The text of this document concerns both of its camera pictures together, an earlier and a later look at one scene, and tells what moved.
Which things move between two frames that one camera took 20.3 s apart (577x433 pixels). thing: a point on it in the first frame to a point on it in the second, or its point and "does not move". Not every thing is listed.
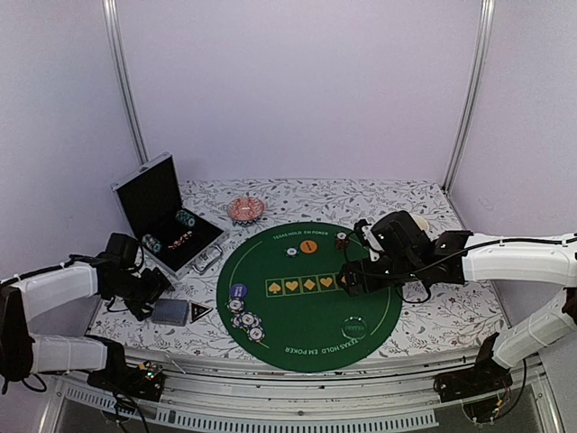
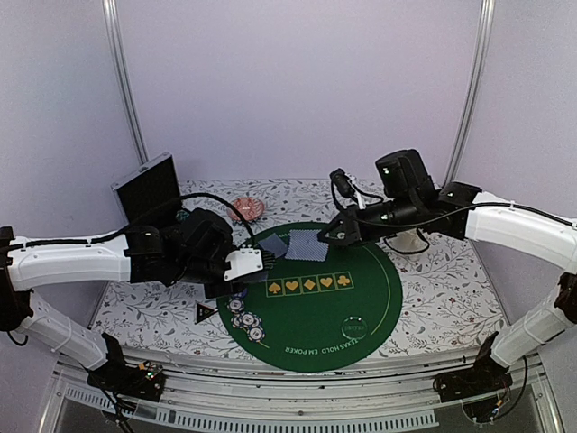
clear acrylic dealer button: [354, 327] does not move
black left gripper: [159, 283] to [224, 291]
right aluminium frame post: [474, 87] does not move
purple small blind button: [238, 290] does not move
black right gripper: [370, 283] to [353, 227]
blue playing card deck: [168, 311] to [261, 276]
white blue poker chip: [235, 304] does not move
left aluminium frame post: [114, 33] does not move
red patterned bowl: [245, 210] does not move
